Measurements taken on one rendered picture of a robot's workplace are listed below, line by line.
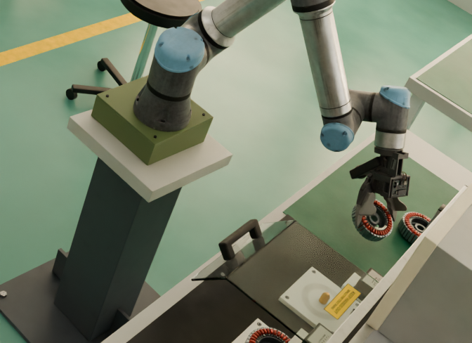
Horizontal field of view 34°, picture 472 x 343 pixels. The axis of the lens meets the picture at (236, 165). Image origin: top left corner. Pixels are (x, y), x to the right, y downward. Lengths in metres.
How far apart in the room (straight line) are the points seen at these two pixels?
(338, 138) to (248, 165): 1.63
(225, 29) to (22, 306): 1.12
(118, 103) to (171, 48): 0.24
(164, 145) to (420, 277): 0.95
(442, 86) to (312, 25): 1.36
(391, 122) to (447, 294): 0.79
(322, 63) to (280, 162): 1.79
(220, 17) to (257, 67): 2.20
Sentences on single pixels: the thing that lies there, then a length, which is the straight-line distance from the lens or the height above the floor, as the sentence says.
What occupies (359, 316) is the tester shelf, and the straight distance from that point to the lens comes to 1.31.
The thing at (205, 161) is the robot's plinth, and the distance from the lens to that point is 2.08.
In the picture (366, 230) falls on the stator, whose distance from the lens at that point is 2.00.
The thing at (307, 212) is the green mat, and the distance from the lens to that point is 2.06.
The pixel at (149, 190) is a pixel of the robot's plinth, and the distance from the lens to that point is 1.93.
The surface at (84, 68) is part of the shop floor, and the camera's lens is 3.66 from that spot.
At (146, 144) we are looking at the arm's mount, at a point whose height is 0.80.
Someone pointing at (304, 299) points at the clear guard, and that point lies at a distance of 1.36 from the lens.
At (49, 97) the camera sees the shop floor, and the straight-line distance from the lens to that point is 3.42.
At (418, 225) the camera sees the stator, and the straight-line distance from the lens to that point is 2.20.
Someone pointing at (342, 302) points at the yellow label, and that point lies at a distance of 1.39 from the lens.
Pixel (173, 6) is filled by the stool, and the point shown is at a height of 0.56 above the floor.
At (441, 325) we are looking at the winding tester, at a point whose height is 1.20.
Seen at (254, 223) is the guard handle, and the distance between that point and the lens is 1.45.
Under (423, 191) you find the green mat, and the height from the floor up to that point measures 0.75.
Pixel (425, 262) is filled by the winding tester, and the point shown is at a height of 1.28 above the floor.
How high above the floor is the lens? 1.97
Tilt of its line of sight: 36 degrees down
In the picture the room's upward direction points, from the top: 24 degrees clockwise
